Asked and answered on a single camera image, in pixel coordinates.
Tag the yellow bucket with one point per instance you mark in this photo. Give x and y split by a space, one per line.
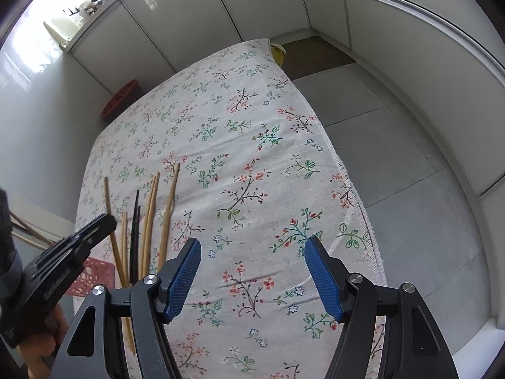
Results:
278 53

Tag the pink plastic basket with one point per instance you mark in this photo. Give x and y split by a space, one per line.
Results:
98 280

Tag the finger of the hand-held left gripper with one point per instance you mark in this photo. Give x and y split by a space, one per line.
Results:
59 272

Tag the kitchen window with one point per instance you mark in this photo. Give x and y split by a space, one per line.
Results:
35 27

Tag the brown wooden chopstick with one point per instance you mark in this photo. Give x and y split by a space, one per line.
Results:
31 229
27 241

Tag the light wooden chopstick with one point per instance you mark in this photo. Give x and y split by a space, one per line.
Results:
169 213
125 244

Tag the black chopstick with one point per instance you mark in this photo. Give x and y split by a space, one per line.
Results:
138 244
134 237

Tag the white kitchen countertop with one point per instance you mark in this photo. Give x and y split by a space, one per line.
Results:
85 31

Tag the bundle of wooden chopsticks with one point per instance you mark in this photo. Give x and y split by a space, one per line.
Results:
146 225

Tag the person's left hand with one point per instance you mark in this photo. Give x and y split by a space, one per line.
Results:
39 349

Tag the white plastic container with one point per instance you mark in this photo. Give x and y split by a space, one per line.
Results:
59 29

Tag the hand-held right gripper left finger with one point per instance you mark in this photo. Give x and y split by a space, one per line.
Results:
183 280

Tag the floral tablecloth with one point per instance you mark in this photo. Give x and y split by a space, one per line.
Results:
244 146

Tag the red trash bin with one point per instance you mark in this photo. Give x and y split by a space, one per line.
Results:
118 100

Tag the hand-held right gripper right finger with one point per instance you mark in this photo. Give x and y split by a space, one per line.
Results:
323 280

